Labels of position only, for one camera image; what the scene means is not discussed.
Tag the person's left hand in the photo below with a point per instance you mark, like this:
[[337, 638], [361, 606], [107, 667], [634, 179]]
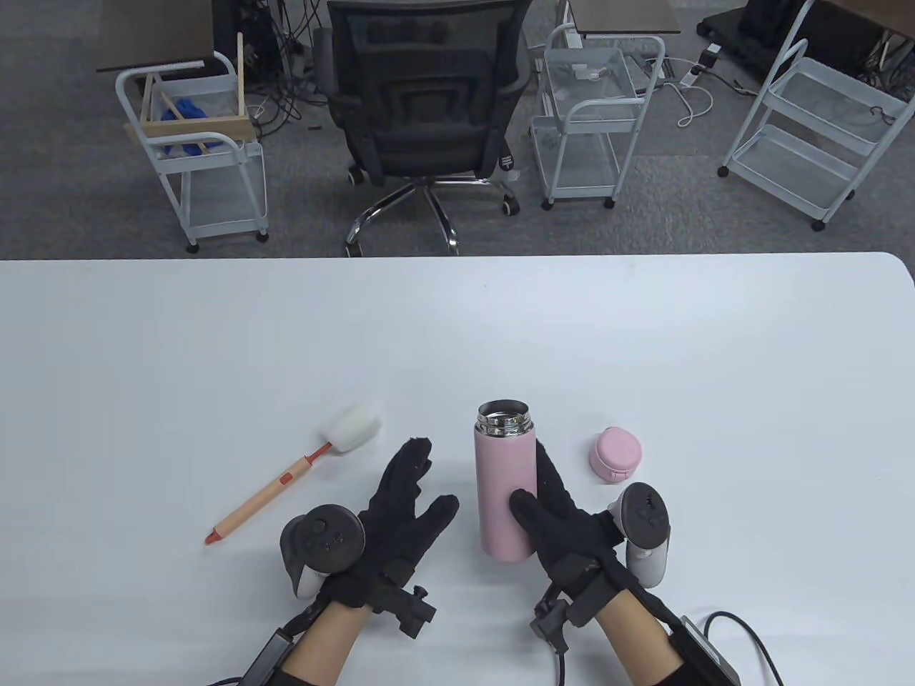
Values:
[[389, 529]]

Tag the person's right hand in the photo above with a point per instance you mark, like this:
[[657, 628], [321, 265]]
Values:
[[572, 543]]

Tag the person's left thumb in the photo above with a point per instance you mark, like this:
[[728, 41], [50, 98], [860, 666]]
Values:
[[441, 516]]

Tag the person's right thumb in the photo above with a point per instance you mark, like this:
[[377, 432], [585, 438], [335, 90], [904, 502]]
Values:
[[527, 514]]

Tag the pink insulated bottle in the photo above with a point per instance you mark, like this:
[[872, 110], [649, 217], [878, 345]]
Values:
[[504, 479]]

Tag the person's left forearm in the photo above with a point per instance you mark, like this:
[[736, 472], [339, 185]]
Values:
[[325, 643]]

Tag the black right forearm box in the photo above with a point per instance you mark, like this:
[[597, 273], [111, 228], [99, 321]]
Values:
[[704, 650]]

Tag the black left forearm box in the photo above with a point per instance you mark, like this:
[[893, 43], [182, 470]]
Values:
[[268, 657]]

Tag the person's right forearm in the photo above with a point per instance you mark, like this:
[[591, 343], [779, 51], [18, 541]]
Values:
[[636, 636]]

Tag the pink bottle lid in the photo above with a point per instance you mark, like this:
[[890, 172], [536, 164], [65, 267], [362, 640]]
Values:
[[615, 454]]

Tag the grey right hand controller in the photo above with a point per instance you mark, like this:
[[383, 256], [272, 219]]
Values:
[[645, 525]]

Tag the grey hand controller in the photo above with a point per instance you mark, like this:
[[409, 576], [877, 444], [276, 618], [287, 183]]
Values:
[[322, 539], [645, 525]]

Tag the grey left hand controller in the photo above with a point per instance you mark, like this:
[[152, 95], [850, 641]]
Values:
[[322, 539]]

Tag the sponge bottle brush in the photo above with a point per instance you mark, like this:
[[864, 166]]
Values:
[[279, 489]]

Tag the white mesh utility cart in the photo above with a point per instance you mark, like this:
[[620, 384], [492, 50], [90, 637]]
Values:
[[586, 121]]

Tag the black office chair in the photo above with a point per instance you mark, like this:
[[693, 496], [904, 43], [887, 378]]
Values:
[[429, 93]]

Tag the large white utility cart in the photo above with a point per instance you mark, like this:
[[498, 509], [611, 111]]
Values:
[[808, 136]]

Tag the blue cloth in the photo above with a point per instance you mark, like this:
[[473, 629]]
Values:
[[184, 114]]

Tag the white power strip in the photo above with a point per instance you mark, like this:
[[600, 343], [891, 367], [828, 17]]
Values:
[[700, 64]]

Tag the brown desk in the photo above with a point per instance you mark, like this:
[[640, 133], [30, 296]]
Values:
[[622, 16]]

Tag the black equipment base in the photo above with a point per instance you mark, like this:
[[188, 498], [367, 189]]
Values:
[[786, 28]]

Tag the dark wooden desk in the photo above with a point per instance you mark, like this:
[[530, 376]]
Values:
[[154, 36]]

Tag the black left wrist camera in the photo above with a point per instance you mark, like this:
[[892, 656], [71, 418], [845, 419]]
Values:
[[411, 607]]

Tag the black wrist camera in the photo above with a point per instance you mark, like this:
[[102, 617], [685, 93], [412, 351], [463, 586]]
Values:
[[565, 614], [411, 607]]

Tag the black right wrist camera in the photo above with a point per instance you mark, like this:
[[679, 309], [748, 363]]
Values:
[[565, 614]]

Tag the white cart with wooden frame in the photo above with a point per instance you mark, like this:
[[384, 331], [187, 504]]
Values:
[[214, 186]]

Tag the wooden frame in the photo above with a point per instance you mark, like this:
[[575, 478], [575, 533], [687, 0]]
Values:
[[196, 125]]

